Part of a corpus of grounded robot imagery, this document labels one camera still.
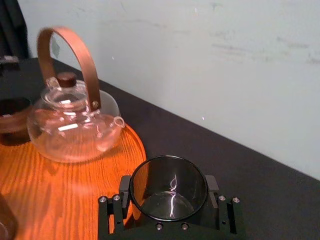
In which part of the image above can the dark smoked drinking glass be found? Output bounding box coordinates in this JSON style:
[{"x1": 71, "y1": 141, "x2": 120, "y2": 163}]
[{"x1": 129, "y1": 155, "x2": 209, "y2": 222}]

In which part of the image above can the black table cloth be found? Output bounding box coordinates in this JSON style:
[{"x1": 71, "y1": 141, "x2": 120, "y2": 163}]
[{"x1": 0, "y1": 57, "x2": 320, "y2": 240}]

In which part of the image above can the round orange wooden tray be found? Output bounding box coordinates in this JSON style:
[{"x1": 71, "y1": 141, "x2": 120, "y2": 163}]
[{"x1": 0, "y1": 121, "x2": 148, "y2": 240}]

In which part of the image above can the frosted white glass cup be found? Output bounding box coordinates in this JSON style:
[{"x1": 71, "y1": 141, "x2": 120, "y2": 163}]
[{"x1": 98, "y1": 89, "x2": 120, "y2": 120}]

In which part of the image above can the clear glass teapot brown handle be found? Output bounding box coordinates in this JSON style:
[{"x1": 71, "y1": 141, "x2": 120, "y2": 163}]
[{"x1": 26, "y1": 26, "x2": 126, "y2": 164}]

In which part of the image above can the dark brown glass cup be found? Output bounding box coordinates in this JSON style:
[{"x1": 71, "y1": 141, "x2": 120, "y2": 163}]
[{"x1": 0, "y1": 96, "x2": 35, "y2": 147}]

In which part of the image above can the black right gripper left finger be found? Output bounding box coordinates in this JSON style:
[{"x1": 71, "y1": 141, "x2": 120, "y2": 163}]
[{"x1": 97, "y1": 174, "x2": 134, "y2": 236}]

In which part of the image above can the glass lid with wooden knob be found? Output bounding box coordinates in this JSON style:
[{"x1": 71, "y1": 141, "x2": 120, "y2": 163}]
[{"x1": 46, "y1": 72, "x2": 87, "y2": 101}]

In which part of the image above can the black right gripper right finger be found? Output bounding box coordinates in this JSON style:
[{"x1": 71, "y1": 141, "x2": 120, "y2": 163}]
[{"x1": 204, "y1": 174, "x2": 245, "y2": 236}]

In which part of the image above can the clear brownish glass cup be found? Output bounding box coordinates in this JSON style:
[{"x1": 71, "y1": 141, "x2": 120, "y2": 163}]
[{"x1": 0, "y1": 194, "x2": 19, "y2": 240}]

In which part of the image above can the small black box object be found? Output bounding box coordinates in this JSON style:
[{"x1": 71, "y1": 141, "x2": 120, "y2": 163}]
[{"x1": 0, "y1": 55, "x2": 21, "y2": 76}]

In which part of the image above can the dark hanging fabric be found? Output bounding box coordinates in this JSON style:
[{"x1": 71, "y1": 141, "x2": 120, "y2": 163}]
[{"x1": 0, "y1": 0, "x2": 30, "y2": 60}]

